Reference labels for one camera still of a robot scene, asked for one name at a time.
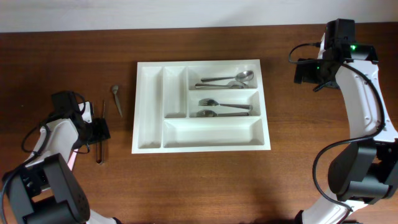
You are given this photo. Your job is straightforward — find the pale pink plastic knife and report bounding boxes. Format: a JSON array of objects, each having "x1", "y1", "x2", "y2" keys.
[{"x1": 67, "y1": 149, "x2": 78, "y2": 171}]

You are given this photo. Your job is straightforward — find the small dark steel teaspoon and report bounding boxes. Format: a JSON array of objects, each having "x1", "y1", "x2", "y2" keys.
[{"x1": 111, "y1": 85, "x2": 123, "y2": 118}]

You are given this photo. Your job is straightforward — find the large steel spoon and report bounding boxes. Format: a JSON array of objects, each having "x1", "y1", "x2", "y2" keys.
[
  {"x1": 201, "y1": 70, "x2": 254, "y2": 82},
  {"x1": 195, "y1": 81, "x2": 249, "y2": 89}
]

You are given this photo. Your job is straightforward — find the steel fork with curved handle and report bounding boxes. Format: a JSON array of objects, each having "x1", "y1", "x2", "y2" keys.
[{"x1": 196, "y1": 110, "x2": 250, "y2": 118}]

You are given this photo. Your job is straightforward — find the steel fork with wide tines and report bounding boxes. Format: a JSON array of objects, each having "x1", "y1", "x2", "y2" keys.
[{"x1": 198, "y1": 98, "x2": 252, "y2": 110}]

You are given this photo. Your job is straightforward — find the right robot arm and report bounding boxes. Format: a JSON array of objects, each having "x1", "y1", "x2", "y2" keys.
[{"x1": 289, "y1": 19, "x2": 397, "y2": 223}]

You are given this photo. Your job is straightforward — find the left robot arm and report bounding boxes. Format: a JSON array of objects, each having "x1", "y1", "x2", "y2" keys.
[{"x1": 1, "y1": 91, "x2": 120, "y2": 224}]

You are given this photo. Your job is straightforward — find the white plastic cutlery tray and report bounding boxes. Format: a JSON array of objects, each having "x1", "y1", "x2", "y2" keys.
[{"x1": 131, "y1": 59, "x2": 271, "y2": 154}]

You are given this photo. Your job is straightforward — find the right black cable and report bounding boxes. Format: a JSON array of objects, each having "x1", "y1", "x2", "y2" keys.
[{"x1": 288, "y1": 42, "x2": 386, "y2": 224}]

